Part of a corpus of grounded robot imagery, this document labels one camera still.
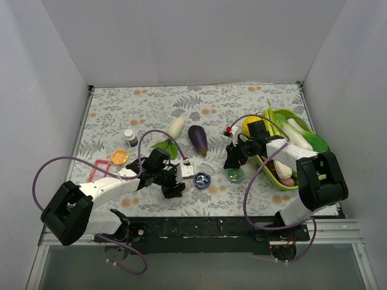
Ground blue round pill box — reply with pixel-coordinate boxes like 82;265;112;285
193;172;211;189

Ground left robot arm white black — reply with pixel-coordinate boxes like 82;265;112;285
41;148;194;246

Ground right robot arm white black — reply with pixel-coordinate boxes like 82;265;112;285
223;120;348;240

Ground green round pill box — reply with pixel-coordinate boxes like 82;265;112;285
226;168;244;182

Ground purple eggplant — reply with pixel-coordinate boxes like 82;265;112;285
188;125;208;157

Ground celery stalks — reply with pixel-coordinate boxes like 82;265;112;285
263;100;284;137

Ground napa cabbage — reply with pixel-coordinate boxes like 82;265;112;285
276;118;313;150
273;160;293;179

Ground green vegetable basket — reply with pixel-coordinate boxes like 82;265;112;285
262;108;330;190

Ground orange round pill box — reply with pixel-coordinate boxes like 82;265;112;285
111;149;129;165

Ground white radish with leaves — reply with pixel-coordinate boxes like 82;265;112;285
152;117;186;160

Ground white blue pill bottle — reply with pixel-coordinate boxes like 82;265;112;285
124;129;138;147

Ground floral table mat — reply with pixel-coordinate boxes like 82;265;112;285
70;84;307;217

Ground pink rectangular pill box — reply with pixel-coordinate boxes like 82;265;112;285
87;159;111;182

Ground green bok choy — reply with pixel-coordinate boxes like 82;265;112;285
301;130;330;153

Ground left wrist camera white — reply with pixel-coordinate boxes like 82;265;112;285
176;164;195;183

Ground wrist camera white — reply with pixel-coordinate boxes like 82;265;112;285
176;164;195;183
223;125;242;146

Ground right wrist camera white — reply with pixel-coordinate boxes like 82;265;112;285
223;125;242;146

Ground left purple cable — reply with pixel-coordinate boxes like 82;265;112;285
31;129;190;276

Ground purple cable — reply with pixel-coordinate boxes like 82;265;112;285
31;129;190;276
229;114;317;263

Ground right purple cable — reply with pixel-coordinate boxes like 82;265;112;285
229;114;317;263

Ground black front rail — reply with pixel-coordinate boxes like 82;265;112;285
93;216;311;255

